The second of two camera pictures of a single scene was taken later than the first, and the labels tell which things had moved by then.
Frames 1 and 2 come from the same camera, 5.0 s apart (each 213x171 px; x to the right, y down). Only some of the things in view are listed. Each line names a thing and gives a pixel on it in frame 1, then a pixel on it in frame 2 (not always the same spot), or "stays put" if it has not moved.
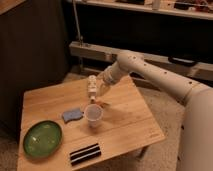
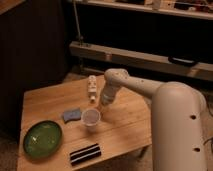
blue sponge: x=72 y=115 stays put
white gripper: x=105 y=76 to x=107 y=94
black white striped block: x=84 y=154 stays put
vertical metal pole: x=77 y=20 stays put
